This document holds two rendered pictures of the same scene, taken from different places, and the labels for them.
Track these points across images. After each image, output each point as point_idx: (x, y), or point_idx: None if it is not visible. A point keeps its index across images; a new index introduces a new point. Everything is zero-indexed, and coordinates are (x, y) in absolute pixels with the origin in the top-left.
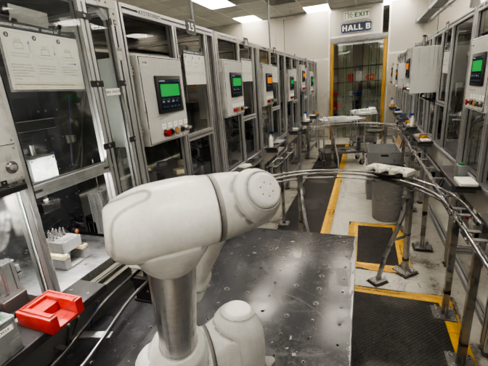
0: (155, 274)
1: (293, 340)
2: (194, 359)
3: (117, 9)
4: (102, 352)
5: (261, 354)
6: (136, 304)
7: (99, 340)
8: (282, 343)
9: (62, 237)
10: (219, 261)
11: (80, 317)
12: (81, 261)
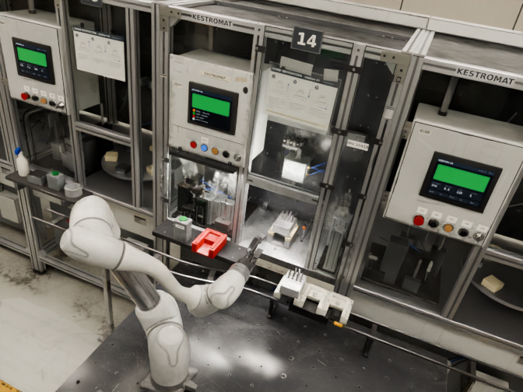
0: None
1: None
2: (138, 313)
3: (412, 66)
4: None
5: (154, 370)
6: (268, 305)
7: (200, 278)
8: None
9: (286, 222)
10: (338, 372)
11: (271, 278)
12: (279, 246)
